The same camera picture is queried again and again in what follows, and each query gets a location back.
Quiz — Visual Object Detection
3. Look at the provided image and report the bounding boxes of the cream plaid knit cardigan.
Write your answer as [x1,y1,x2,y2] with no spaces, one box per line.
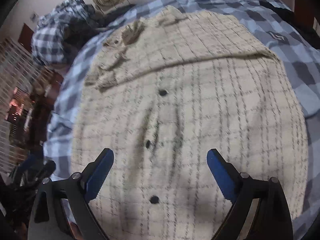
[71,6,308,239]

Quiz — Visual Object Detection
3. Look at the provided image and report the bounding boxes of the black clothes by fan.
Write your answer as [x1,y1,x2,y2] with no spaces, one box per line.
[98,4,135,28]

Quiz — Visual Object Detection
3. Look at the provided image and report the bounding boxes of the patterned window curtain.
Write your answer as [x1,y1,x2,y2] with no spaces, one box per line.
[0,38,53,173]

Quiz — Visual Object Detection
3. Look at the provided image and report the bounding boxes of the bundled checkered quilt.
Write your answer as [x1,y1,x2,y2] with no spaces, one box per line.
[31,0,99,66]

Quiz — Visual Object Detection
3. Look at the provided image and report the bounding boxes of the blue checkered bed sheet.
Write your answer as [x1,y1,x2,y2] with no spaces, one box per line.
[44,0,319,239]

